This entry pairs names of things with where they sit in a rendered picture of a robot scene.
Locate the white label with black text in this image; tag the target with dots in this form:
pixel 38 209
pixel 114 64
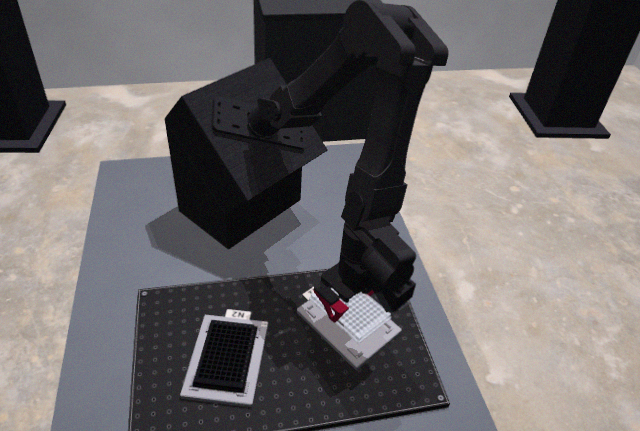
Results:
pixel 308 293

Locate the white rectangular frame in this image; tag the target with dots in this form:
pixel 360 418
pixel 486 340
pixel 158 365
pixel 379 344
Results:
pixel 224 397

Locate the white n2 label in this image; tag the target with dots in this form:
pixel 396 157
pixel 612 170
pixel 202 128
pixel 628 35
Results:
pixel 238 314

